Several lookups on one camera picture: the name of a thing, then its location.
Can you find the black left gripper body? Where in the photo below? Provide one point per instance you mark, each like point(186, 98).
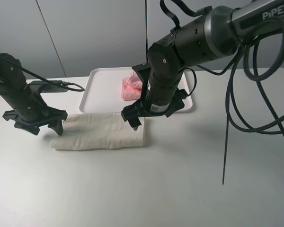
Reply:
point(30, 109)

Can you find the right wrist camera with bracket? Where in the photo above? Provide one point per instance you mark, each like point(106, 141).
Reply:
point(143, 71)

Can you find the white rectangular plastic tray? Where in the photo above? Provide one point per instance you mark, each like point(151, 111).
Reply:
point(103, 91)

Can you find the pink towel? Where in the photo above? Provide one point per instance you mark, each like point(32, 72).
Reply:
point(131, 87)

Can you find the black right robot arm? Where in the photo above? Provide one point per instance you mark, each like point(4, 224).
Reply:
point(213, 34)

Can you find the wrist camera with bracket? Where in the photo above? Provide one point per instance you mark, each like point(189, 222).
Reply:
point(39, 86)
point(143, 71)

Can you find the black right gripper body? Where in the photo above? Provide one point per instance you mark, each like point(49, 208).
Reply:
point(156, 100)

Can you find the cream white towel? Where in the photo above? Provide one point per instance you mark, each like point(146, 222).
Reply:
point(98, 131)

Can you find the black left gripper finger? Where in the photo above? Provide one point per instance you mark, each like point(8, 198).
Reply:
point(56, 125)
point(31, 129)

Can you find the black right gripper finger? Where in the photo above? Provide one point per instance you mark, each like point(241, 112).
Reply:
point(135, 123)
point(176, 102)

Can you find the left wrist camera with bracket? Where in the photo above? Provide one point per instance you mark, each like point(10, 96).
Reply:
point(39, 86)

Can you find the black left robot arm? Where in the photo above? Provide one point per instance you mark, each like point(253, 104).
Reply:
point(11, 77)

